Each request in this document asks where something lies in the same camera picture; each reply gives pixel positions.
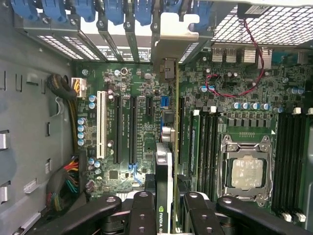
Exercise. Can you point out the silver CPU in socket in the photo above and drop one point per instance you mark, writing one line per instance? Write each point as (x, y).
(247, 147)

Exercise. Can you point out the black chassis intrusion switch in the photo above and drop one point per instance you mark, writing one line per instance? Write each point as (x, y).
(253, 11)

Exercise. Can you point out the white PCI expansion slot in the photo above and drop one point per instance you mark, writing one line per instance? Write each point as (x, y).
(101, 124)

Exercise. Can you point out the teal port connector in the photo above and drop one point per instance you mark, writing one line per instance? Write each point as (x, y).
(283, 58)

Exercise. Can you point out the silver rear port block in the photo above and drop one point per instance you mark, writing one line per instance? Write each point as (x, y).
(230, 55)
(265, 57)
(247, 56)
(217, 55)

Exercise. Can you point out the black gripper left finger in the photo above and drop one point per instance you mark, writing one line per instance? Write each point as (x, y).
(143, 215)

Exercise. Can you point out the metal slot cover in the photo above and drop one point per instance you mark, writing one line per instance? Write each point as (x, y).
(111, 44)
(94, 47)
(133, 44)

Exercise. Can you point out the black RAM slot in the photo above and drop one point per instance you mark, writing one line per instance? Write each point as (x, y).
(291, 159)
(283, 159)
(217, 147)
(297, 159)
(304, 159)
(210, 147)
(203, 147)

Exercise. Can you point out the CPU with thermal paste residue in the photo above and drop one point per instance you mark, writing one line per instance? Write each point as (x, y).
(247, 173)

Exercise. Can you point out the white power connector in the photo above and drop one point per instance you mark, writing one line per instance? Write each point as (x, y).
(80, 86)

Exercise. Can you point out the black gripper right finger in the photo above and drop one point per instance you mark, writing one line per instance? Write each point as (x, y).
(203, 220)

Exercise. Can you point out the black open PC case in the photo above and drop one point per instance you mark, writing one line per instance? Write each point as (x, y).
(24, 110)

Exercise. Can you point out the short black expansion slot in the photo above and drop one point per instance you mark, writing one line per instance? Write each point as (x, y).
(149, 106)

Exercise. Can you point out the green motherboard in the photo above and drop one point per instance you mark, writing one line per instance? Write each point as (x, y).
(141, 85)

